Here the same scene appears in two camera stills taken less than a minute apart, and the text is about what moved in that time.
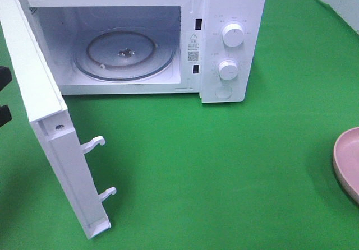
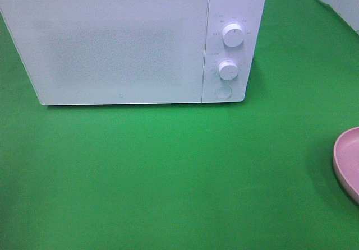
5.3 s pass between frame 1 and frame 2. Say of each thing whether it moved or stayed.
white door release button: stayed
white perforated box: moved
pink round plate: stayed
